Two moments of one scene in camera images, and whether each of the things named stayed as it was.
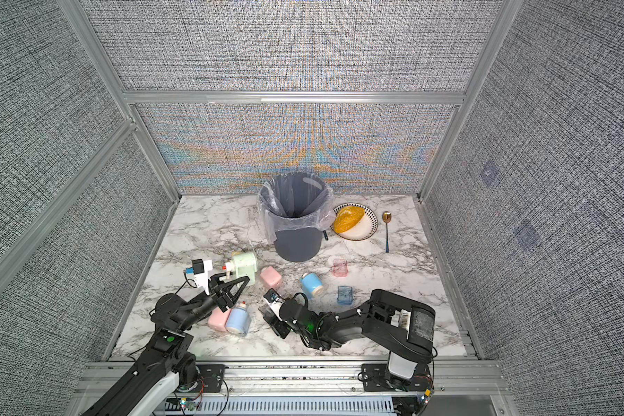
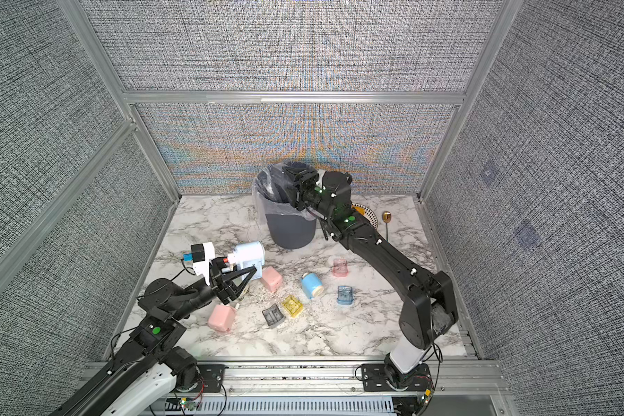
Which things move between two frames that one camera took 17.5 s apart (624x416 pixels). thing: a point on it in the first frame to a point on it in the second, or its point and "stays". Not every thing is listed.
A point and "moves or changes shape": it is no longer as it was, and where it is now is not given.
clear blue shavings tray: [345, 295] stays
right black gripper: [278, 330] to [312, 180]
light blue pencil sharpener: [237, 319] to [249, 255]
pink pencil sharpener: [270, 277] stays
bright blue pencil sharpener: [312, 284] stays
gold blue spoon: [386, 217] stays
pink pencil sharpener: [217, 319] stays
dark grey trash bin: [296, 206] moves or changes shape
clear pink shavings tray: [340, 268] stays
